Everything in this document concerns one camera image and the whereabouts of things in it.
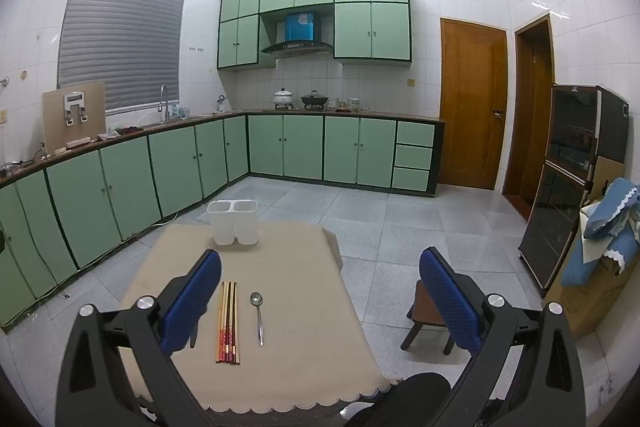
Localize white bracket on board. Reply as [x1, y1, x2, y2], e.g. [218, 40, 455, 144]
[62, 90, 90, 126]

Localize black wok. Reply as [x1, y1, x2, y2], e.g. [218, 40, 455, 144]
[300, 90, 331, 110]

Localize wooden board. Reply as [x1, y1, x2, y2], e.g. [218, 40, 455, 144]
[41, 81, 107, 152]

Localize black office chair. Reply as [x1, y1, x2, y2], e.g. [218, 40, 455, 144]
[340, 372, 453, 427]

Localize closed wooden door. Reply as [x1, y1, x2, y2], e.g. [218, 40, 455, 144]
[439, 17, 510, 192]

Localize beige scalloped tablecloth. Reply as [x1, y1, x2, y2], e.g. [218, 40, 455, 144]
[117, 222, 401, 415]

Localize white plastic utensil holder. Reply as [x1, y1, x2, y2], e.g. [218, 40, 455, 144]
[206, 199, 260, 247]

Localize green kitchen cabinets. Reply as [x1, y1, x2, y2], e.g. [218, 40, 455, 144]
[0, 109, 446, 333]
[216, 0, 413, 70]

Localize range hood with blue film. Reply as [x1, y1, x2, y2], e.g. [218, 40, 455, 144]
[260, 9, 335, 59]

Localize metal spoon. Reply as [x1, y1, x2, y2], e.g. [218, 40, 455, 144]
[250, 291, 265, 348]

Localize curved metal sink faucet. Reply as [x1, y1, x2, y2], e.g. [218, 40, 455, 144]
[157, 83, 171, 124]

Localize black glass-front cabinet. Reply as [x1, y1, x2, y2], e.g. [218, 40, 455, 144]
[517, 83, 632, 298]

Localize bundle of chopsticks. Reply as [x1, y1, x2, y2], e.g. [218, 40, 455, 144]
[215, 281, 242, 365]

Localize small wooden stool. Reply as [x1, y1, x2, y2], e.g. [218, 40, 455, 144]
[400, 279, 456, 355]

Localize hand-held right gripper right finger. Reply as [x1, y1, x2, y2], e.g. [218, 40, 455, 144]
[419, 247, 587, 427]

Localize green lower kitchen cabinets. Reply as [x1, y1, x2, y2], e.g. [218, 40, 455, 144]
[0, 109, 446, 333]

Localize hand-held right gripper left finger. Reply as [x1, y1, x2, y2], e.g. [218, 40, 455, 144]
[55, 248, 223, 427]

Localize blue scalloped cloth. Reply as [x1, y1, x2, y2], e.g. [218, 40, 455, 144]
[560, 177, 640, 288]

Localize green upper kitchen cabinets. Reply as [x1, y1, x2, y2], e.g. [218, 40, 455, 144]
[216, 0, 413, 70]

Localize grey window blind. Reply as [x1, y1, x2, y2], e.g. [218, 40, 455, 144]
[56, 0, 187, 116]

